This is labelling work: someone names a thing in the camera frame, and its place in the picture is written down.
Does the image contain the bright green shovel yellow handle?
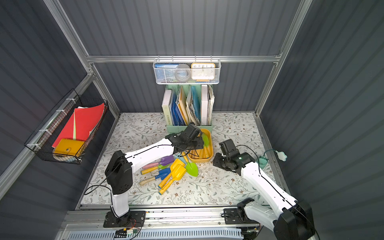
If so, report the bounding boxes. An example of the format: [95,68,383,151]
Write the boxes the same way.
[202,134,210,159]

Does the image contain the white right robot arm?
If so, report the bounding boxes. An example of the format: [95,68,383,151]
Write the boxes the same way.
[213,139,318,240]

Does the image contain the red paper folder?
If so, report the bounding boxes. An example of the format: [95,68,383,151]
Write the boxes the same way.
[52,104,106,148]

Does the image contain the white binder in organizer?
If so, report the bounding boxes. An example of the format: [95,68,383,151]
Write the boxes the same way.
[201,85,209,126]

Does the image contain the mint green file organizer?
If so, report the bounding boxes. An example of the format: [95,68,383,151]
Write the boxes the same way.
[161,85,215,134]

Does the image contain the mint green small cup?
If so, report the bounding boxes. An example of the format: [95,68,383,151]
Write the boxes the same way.
[258,156,269,170]

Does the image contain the blue box in basket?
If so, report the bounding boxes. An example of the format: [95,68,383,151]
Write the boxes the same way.
[153,63,179,84]

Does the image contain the purple shovel pink handle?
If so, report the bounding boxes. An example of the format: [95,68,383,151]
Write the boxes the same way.
[141,155,175,175]

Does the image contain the grey tape roll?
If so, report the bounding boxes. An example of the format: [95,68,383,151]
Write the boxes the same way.
[175,64,191,83]

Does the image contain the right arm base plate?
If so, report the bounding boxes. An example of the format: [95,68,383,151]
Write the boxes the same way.
[221,208,258,225]

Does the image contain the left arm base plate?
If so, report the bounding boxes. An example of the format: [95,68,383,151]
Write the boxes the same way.
[103,211,146,228]

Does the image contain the white wire hanging basket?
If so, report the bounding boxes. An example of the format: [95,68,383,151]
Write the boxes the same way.
[152,58,222,85]

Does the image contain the white book in organizer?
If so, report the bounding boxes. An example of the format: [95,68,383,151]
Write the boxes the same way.
[162,89,173,126]

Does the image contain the floral patterned table mat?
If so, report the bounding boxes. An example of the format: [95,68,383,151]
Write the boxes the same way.
[80,112,267,210]

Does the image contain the yellow alarm clock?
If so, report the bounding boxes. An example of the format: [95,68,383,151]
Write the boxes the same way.
[191,63,216,81]

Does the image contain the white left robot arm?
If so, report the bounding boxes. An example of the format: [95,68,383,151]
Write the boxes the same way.
[105,123,204,218]

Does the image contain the black wire wall basket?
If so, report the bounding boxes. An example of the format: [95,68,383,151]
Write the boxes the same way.
[25,91,109,164]

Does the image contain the yellow plastic storage box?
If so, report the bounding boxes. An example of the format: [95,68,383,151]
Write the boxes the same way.
[187,129,214,163]

